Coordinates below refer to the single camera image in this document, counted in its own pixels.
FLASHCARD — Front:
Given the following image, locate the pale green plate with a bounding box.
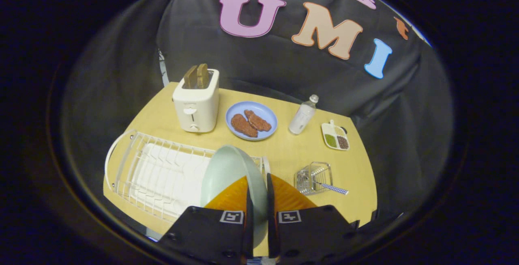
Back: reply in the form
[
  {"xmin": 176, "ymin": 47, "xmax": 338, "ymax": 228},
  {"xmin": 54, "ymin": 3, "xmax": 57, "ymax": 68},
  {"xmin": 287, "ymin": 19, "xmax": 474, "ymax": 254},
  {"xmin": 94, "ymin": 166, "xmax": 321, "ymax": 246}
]
[{"xmin": 200, "ymin": 145, "xmax": 268, "ymax": 249}]

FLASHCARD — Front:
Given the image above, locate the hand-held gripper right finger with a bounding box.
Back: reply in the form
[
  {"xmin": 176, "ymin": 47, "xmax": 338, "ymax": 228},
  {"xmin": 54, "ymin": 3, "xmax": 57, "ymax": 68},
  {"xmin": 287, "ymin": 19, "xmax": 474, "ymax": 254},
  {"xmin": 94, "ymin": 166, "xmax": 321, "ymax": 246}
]
[{"xmin": 266, "ymin": 172, "xmax": 360, "ymax": 265}]

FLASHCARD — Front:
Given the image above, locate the clear plastic bottle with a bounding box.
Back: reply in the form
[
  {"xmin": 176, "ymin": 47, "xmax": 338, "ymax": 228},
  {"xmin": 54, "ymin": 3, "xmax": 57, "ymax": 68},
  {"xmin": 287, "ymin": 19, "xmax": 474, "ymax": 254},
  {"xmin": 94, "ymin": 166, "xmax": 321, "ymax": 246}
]
[{"xmin": 288, "ymin": 94, "xmax": 320, "ymax": 135}]

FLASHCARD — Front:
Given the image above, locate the brown meat patty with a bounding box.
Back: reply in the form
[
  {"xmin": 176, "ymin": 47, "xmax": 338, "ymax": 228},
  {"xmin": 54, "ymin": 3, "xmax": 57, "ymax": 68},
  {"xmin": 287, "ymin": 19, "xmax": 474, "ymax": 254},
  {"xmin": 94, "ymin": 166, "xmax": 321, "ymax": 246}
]
[
  {"xmin": 244, "ymin": 110, "xmax": 272, "ymax": 132},
  {"xmin": 231, "ymin": 113, "xmax": 259, "ymax": 138}
]

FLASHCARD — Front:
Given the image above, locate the white wire dish rack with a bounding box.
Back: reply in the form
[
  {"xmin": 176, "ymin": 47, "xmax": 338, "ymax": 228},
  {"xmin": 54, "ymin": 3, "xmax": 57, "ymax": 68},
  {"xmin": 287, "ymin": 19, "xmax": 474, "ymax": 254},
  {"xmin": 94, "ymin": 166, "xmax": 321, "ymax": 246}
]
[{"xmin": 104, "ymin": 129, "xmax": 271, "ymax": 222}]

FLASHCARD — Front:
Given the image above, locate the black backdrop cloth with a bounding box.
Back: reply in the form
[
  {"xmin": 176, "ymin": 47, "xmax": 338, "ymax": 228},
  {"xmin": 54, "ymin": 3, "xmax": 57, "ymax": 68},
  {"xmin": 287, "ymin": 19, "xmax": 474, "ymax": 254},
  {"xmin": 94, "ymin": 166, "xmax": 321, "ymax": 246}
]
[{"xmin": 57, "ymin": 0, "xmax": 457, "ymax": 237}]

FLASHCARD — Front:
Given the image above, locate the white toaster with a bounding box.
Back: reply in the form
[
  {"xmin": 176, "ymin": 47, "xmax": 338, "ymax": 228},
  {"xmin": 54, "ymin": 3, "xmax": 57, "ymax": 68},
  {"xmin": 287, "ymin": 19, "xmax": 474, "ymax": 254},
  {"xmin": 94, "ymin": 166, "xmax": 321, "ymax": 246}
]
[{"xmin": 172, "ymin": 68, "xmax": 220, "ymax": 133}]

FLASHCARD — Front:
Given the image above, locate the metal wire basket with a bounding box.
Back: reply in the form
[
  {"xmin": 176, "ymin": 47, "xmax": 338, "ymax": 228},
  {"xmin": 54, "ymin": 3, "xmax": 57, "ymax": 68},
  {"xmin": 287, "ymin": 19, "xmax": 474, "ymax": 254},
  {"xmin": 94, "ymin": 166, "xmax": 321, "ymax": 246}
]
[{"xmin": 294, "ymin": 161, "xmax": 334, "ymax": 196}]

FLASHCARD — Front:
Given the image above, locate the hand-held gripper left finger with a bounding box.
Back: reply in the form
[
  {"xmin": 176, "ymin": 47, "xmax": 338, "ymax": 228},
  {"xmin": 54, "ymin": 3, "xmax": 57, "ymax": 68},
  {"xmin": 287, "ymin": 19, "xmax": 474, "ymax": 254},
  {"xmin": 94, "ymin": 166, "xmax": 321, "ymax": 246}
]
[{"xmin": 156, "ymin": 176, "xmax": 255, "ymax": 265}]

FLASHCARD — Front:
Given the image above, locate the white divided dish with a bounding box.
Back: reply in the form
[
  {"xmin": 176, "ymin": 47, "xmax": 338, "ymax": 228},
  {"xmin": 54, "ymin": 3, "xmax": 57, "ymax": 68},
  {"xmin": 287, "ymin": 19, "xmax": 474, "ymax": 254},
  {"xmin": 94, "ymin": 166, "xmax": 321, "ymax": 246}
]
[{"xmin": 321, "ymin": 119, "xmax": 350, "ymax": 151}]

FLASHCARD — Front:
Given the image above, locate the blue plate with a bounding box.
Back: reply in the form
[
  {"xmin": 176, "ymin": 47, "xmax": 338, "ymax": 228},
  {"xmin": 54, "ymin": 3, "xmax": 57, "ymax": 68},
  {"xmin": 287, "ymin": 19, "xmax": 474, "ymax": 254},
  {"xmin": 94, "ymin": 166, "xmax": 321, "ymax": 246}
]
[{"xmin": 225, "ymin": 101, "xmax": 278, "ymax": 141}]

